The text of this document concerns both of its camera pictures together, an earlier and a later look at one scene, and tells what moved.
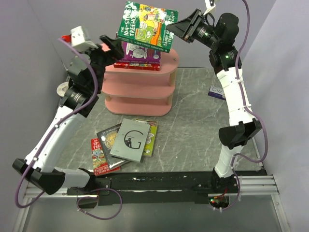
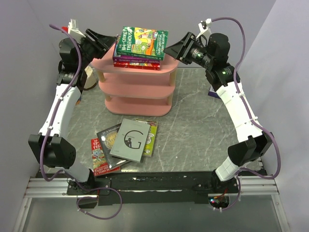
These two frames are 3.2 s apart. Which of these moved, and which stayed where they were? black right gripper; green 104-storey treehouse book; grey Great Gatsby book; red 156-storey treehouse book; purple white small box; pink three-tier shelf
Moved: black right gripper; green 104-storey treehouse book
Stayed: pink three-tier shelf; red 156-storey treehouse book; purple white small box; grey Great Gatsby book
